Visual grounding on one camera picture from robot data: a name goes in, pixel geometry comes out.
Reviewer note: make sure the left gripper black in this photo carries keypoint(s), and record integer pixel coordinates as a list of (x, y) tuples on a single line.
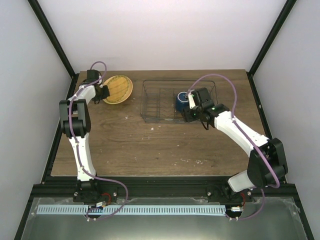
[(105, 94)]

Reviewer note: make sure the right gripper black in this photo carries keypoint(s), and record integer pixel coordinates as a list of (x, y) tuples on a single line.
[(187, 117)]

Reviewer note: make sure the dark blue enamel mug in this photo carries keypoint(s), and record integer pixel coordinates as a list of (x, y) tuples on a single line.
[(182, 102)]

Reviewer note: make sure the yellow woven bamboo plate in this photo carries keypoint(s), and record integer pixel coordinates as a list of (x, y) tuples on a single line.
[(120, 88)]

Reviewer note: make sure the black wire dish rack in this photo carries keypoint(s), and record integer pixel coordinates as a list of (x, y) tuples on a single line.
[(158, 99)]

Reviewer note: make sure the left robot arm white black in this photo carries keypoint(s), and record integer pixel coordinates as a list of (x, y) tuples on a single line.
[(75, 123)]

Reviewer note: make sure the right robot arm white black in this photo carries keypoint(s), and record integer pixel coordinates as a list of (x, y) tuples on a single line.
[(267, 160)]

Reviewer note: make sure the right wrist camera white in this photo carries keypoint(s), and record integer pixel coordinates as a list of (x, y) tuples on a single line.
[(191, 100)]

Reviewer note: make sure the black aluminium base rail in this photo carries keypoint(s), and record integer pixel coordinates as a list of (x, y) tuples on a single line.
[(210, 188)]

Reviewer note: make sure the left black frame post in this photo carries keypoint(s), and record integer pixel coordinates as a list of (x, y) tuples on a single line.
[(44, 22)]

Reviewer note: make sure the black frame post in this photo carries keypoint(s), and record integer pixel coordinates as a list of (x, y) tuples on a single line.
[(279, 22), (44, 22)]

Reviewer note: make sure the light blue slotted cable duct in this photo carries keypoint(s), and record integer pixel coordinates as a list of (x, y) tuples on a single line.
[(153, 210)]

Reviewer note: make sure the right black frame post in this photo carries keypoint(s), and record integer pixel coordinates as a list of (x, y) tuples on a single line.
[(279, 22)]

